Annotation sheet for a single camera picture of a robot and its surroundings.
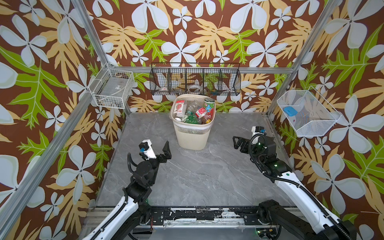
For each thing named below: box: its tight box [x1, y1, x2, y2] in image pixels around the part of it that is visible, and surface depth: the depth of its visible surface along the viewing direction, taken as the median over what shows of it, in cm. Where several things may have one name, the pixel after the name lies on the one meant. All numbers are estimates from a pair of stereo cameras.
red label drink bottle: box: [204, 97, 216, 120], surface depth 86 cm
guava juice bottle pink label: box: [173, 100, 187, 118], surface depth 86 cm
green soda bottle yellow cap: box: [185, 110, 199, 124], surface depth 79 cm
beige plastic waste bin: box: [169, 94, 217, 151], surface depth 86 cm
